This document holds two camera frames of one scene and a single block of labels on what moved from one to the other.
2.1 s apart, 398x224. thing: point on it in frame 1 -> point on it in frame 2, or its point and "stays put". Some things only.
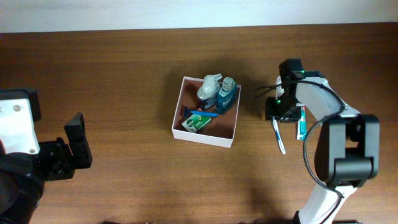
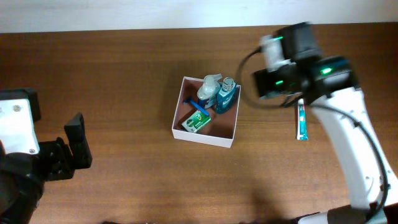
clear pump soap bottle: (208, 92) stays put
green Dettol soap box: (194, 122) stays put
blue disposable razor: (209, 114) -> (200, 109)
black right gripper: (283, 113) -> (263, 83)
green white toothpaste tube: (301, 126) stays put
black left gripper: (61, 158) stays put
